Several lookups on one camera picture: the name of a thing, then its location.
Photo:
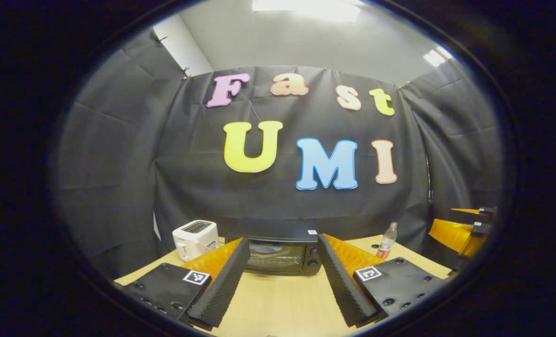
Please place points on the small ceiling light panel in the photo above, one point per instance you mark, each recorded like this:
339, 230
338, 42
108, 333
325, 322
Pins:
437, 56

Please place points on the white toaster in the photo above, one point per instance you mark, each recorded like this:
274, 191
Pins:
191, 238

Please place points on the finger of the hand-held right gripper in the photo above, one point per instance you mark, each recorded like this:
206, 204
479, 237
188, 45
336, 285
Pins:
470, 216
451, 234

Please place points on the red white striped straw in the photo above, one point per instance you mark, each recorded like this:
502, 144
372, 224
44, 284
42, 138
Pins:
205, 245

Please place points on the clear plastic water bottle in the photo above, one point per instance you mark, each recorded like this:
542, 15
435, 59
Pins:
386, 243

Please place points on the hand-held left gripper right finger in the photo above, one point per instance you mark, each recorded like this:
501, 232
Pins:
341, 285

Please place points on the black backdrop cloth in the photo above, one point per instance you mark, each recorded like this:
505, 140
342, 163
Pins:
278, 206

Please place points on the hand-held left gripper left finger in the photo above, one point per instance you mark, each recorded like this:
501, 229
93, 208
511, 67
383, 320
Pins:
229, 281

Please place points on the large ceiling light panel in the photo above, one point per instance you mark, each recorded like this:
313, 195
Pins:
306, 9

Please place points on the black electric oven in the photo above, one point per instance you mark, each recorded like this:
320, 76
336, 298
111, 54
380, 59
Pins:
278, 255

